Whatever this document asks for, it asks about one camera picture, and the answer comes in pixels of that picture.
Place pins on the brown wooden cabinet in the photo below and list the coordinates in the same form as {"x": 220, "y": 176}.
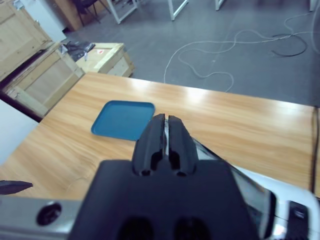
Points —
{"x": 67, "y": 15}

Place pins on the white capsule coffee machine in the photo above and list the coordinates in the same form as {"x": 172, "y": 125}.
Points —
{"x": 295, "y": 192}

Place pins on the white metal table frame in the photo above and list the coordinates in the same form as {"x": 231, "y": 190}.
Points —
{"x": 116, "y": 17}
{"x": 312, "y": 5}
{"x": 220, "y": 5}
{"x": 175, "y": 15}

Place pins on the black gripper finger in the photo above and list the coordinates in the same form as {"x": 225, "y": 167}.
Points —
{"x": 180, "y": 145}
{"x": 150, "y": 145}
{"x": 12, "y": 187}

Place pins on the wooden crate with frame bars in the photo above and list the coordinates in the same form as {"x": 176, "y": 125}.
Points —
{"x": 45, "y": 80}

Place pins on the blue plastic tray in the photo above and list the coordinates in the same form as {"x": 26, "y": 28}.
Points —
{"x": 120, "y": 122}

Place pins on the black chair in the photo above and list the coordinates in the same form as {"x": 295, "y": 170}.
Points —
{"x": 86, "y": 12}

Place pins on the black plastic bag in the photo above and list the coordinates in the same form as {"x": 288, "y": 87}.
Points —
{"x": 77, "y": 48}

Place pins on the tall wooden crate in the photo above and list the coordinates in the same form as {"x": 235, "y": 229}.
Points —
{"x": 20, "y": 30}

